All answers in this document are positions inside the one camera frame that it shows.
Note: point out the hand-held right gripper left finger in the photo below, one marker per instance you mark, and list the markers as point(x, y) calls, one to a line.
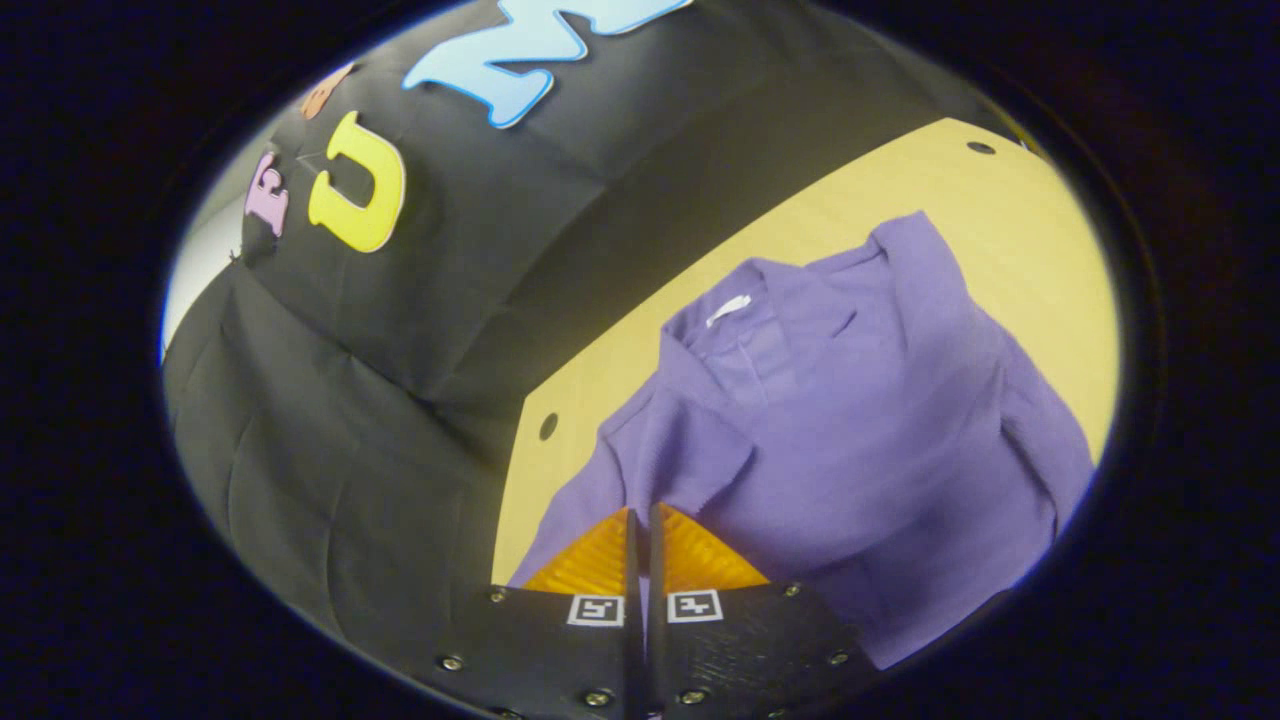
point(560, 660)

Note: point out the purple button shirt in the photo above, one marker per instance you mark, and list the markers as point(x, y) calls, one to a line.
point(850, 430)

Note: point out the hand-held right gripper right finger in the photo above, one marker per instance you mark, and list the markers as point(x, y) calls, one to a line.
point(740, 660)

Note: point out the black backdrop cloth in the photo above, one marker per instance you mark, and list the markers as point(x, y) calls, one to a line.
point(400, 400)

